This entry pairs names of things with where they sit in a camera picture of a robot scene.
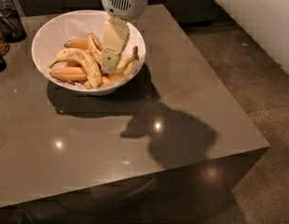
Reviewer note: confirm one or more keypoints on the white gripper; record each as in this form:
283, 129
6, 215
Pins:
126, 2

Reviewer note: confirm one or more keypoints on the spotted banana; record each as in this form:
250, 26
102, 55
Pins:
80, 56
95, 49

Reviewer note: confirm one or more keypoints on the orange banana top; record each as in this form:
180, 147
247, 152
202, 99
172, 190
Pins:
80, 43

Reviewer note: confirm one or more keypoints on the orange banana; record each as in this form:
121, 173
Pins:
112, 77
69, 74
80, 43

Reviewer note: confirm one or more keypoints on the orange banana bottom right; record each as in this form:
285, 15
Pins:
112, 77

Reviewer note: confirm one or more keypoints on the spotted banana front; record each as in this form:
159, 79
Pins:
80, 56

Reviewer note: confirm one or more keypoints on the orange banana lower left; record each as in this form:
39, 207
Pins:
69, 74

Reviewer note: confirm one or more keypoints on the white bowl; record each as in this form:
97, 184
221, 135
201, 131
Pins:
49, 40

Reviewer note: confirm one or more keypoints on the dark woven object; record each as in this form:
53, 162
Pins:
4, 48

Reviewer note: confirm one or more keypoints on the black wire mesh basket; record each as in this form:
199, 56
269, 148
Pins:
11, 26

